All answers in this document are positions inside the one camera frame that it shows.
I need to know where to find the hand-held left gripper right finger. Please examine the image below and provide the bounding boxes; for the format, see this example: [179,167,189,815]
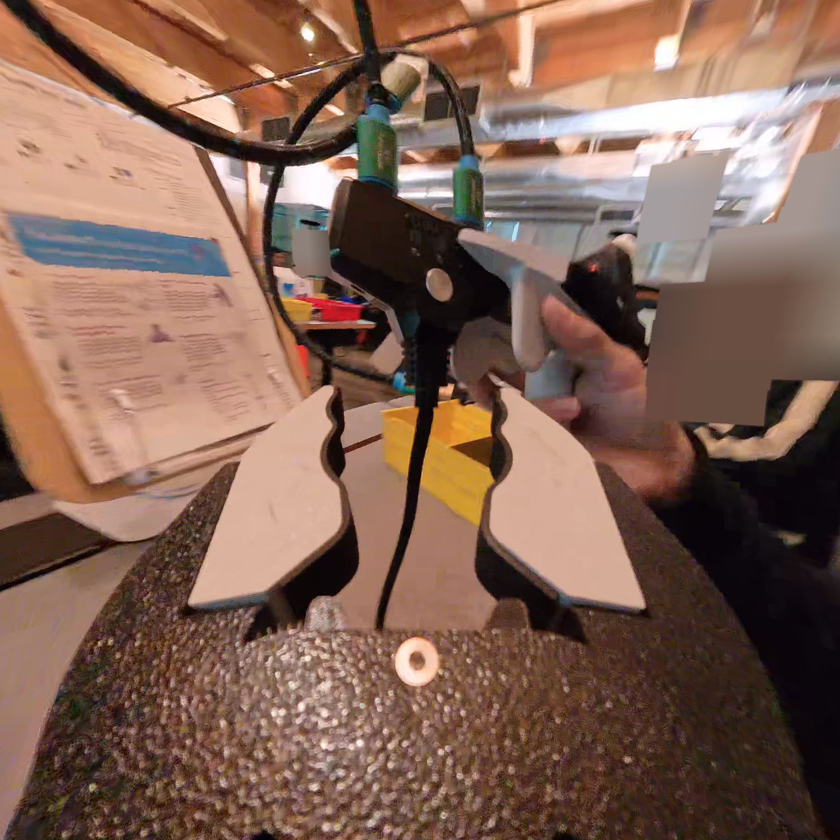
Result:
[476,387,648,634]

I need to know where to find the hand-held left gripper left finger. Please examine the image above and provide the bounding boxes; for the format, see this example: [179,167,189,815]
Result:
[187,386,361,624]

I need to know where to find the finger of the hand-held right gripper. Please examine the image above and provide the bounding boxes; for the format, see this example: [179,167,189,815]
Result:
[451,319,522,388]
[457,230,569,370]

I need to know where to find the green-plug braided cable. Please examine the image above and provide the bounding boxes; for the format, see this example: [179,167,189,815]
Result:
[0,0,424,196]
[261,49,488,395]

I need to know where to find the printed instruction sheet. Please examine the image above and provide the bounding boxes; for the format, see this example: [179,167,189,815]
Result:
[0,62,303,485]

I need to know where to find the person's black hoodie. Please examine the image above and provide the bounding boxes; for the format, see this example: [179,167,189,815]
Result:
[686,379,840,840]

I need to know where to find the wooden document stand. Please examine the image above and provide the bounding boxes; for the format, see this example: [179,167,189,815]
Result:
[0,59,309,542]

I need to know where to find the silver air duct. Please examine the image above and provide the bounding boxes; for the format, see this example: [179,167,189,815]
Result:
[394,156,654,199]
[261,82,840,148]

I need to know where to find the black desk cable cover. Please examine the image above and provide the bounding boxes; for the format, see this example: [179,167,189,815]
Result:
[0,514,109,586]

